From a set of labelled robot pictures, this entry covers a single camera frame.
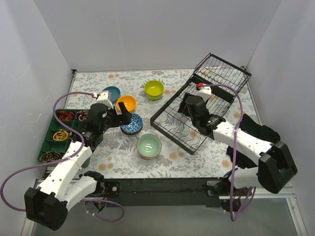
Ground red diamond pattern bowl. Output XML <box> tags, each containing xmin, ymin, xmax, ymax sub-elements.
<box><xmin>120</xmin><ymin>113</ymin><xmax>143</xmax><ymax>132</ymax></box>

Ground pink patterned bowl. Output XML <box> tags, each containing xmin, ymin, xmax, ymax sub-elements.
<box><xmin>121</xmin><ymin>129</ymin><xmax>142</xmax><ymax>133</ymax></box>

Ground orange plastic bowl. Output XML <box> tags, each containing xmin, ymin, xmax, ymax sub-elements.
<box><xmin>116</xmin><ymin>95</ymin><xmax>137</xmax><ymax>112</ymax></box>

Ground blue ceramic bowl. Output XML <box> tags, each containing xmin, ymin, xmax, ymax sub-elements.
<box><xmin>103</xmin><ymin>86</ymin><xmax>121</xmax><ymax>103</ymax></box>

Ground lime green bowl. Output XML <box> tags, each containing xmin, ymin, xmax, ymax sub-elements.
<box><xmin>145</xmin><ymin>93</ymin><xmax>163</xmax><ymax>100</ymax></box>
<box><xmin>144</xmin><ymin>80</ymin><xmax>164</xmax><ymax>96</ymax></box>

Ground mint green flower bowl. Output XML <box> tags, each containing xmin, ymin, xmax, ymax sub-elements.
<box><xmin>137</xmin><ymin>134</ymin><xmax>162</xmax><ymax>157</ymax></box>

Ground black wire dish rack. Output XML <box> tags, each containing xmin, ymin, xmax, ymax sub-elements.
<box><xmin>150</xmin><ymin>53</ymin><xmax>251</xmax><ymax>154</ymax></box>

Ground beige ceramic bowl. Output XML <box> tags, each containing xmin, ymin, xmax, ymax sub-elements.
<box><xmin>140</xmin><ymin>155</ymin><xmax>158</xmax><ymax>160</ymax></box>

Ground blue floral white bowl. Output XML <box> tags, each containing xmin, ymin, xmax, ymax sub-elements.
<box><xmin>123</xmin><ymin>132</ymin><xmax>139</xmax><ymax>137</ymax></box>

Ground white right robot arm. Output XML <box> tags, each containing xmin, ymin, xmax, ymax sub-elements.
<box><xmin>179</xmin><ymin>93</ymin><xmax>297</xmax><ymax>196</ymax></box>

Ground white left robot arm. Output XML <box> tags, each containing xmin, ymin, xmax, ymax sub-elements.
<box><xmin>24</xmin><ymin>102</ymin><xmax>131</xmax><ymax>231</ymax></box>

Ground dark patterned rubber bands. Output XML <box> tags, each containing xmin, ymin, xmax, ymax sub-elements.
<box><xmin>75</xmin><ymin>110</ymin><xmax>89</xmax><ymax>121</ymax></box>

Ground orange rubber bands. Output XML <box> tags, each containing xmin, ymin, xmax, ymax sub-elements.
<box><xmin>56</xmin><ymin>111</ymin><xmax>75</xmax><ymax>121</ymax></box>

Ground yellow rubber bands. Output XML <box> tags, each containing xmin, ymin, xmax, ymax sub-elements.
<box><xmin>53</xmin><ymin>129</ymin><xmax>69</xmax><ymax>142</ymax></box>

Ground green compartment tray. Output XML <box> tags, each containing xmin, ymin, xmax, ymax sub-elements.
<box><xmin>37</xmin><ymin>109</ymin><xmax>81</xmax><ymax>164</ymax></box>

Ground brown rubber bands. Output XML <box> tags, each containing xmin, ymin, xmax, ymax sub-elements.
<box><xmin>39</xmin><ymin>152</ymin><xmax>62</xmax><ymax>163</ymax></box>

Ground black cloth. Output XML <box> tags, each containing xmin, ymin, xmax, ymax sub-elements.
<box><xmin>236</xmin><ymin>114</ymin><xmax>281</xmax><ymax>169</ymax></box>

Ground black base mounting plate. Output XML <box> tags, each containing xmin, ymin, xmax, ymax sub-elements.
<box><xmin>76</xmin><ymin>178</ymin><xmax>253</xmax><ymax>208</ymax></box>

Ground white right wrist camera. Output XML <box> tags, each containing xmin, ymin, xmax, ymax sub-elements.
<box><xmin>196</xmin><ymin>83</ymin><xmax>212</xmax><ymax>102</ymax></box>

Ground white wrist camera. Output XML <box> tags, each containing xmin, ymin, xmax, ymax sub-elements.
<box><xmin>93</xmin><ymin>90</ymin><xmax>114</xmax><ymax>109</ymax></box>
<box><xmin>196</xmin><ymin>83</ymin><xmax>212</xmax><ymax>102</ymax></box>

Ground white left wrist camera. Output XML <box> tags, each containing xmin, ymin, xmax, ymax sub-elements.
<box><xmin>93</xmin><ymin>90</ymin><xmax>114</xmax><ymax>109</ymax></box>

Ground aluminium frame rail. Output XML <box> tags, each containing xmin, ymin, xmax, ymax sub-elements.
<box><xmin>22</xmin><ymin>186</ymin><xmax>307</xmax><ymax>236</ymax></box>

